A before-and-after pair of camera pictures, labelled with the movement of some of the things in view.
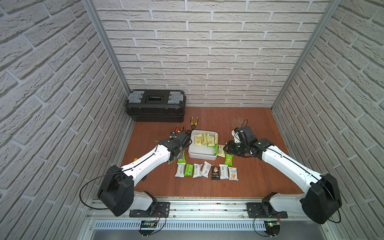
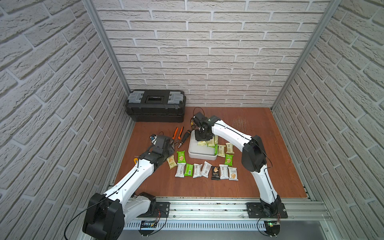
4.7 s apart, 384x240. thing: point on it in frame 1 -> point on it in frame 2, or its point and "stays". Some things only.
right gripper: (230, 144) -> (197, 138)
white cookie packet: (233, 173) stays
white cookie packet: (223, 171) stays
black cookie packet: (215, 173) stays
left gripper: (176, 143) -> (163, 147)
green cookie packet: (228, 159) stays
